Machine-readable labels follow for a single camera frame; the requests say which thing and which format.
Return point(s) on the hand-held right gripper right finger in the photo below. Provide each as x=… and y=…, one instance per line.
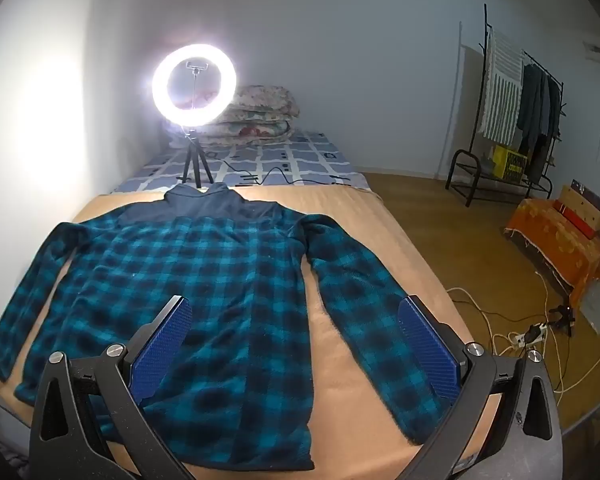
x=425, y=350

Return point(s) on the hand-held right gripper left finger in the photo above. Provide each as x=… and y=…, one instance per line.
x=160, y=345

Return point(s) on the teal plaid fleece jacket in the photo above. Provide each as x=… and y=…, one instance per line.
x=205, y=270

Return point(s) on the dark hanging clothes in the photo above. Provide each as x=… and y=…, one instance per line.
x=535, y=110

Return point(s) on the black clothes rack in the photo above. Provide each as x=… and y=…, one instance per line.
x=485, y=25

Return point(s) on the white power strip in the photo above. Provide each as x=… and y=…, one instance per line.
x=522, y=337

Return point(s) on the black clamp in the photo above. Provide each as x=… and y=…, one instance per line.
x=560, y=316

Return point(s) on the orange patterned box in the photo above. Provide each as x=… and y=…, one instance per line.
x=555, y=240

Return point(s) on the black tripod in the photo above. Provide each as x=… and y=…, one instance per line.
x=192, y=152

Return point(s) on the red box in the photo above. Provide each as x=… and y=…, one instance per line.
x=575, y=220

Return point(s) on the yellow box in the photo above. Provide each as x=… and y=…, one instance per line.
x=510, y=162

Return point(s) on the cardboard box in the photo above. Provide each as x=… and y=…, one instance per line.
x=585, y=207

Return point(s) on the blue checkered bedsheet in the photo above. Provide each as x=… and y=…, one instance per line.
x=300, y=160

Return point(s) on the folded floral quilt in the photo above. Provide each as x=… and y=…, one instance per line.
x=260, y=115

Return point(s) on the white striped towel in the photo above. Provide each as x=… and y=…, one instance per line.
x=502, y=85

